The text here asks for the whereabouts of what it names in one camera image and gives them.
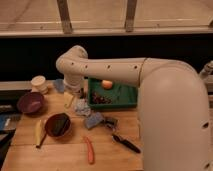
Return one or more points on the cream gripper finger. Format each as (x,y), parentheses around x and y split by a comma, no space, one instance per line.
(68,99)

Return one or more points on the light grey towel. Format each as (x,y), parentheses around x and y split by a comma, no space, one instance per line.
(81,108)

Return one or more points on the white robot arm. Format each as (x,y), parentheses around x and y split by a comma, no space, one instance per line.
(173,106)

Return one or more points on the green plastic tray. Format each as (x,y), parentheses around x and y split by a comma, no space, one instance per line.
(121,96)

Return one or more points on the small dark metal cup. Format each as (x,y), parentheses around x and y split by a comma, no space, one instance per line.
(81,93)

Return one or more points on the blue cup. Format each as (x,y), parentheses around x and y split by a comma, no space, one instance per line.
(59,85)

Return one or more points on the dark red grapes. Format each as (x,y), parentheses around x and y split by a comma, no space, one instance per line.
(98,99)

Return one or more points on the dark red bowl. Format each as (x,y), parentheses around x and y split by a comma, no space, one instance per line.
(58,125)

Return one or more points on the cream stacked cups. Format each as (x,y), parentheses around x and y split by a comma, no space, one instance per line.
(39,83)

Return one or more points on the blue cloth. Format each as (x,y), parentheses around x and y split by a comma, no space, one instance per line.
(93,120)

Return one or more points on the purple bowl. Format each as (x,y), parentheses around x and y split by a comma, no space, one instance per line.
(30,102)

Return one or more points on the yellow banana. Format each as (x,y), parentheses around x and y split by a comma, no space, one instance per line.
(39,131)

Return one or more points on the orange ball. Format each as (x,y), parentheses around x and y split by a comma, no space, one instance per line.
(106,84)

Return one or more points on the orange carrot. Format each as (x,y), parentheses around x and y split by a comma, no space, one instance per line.
(90,150)

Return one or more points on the blue object at left edge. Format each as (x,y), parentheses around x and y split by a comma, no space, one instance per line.
(5,123)

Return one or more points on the black handled brush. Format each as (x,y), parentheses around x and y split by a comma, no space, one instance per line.
(111,123)

